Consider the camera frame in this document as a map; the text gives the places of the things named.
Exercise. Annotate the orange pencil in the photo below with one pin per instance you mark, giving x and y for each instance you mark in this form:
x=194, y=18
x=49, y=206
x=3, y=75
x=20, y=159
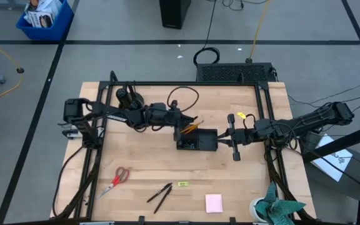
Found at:
x=195, y=124
x=192, y=128

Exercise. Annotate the black rig post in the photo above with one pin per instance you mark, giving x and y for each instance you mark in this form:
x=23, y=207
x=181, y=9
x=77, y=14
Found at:
x=339, y=144

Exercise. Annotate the yellow tag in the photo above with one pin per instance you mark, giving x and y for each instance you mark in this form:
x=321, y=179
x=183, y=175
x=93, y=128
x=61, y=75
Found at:
x=241, y=115

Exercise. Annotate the white papers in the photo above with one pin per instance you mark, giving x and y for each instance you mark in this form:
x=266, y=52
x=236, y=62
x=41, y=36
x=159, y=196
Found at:
x=47, y=6

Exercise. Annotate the black mesh desk organizer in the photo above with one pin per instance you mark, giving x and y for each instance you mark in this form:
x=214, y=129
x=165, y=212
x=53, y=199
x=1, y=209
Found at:
x=206, y=140

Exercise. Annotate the black vented computer case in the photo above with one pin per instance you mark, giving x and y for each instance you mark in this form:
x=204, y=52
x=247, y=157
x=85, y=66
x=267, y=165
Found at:
x=233, y=72

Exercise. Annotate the printed white box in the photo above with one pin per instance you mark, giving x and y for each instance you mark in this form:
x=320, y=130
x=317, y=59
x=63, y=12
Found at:
x=41, y=20

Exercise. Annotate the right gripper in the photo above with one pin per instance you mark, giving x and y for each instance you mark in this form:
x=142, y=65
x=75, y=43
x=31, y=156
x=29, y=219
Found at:
x=241, y=137

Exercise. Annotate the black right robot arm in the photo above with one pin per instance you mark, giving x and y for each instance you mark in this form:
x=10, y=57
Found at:
x=308, y=122

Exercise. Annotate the white paper sheet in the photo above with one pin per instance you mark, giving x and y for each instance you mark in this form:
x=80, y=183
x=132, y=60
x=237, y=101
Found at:
x=333, y=165

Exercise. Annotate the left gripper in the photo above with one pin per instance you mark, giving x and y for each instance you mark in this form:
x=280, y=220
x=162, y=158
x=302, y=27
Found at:
x=176, y=120

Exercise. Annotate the black computer tower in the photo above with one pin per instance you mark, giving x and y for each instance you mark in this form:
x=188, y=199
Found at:
x=173, y=14

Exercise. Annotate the black pen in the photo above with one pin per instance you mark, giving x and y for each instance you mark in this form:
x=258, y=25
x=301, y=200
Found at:
x=159, y=192
x=163, y=200

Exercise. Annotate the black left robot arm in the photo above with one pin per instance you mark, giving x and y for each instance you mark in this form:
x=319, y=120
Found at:
x=130, y=115

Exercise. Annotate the pink sticky note pad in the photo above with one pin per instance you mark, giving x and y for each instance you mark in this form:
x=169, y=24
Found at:
x=213, y=203

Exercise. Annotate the blue plastic bin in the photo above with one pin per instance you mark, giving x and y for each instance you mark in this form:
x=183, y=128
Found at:
x=50, y=34

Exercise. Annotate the teal plant in white pot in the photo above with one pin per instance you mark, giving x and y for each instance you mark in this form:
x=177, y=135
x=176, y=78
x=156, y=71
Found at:
x=277, y=209

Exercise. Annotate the small metal clips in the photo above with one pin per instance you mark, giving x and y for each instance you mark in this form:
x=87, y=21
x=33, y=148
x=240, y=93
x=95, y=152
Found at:
x=189, y=144

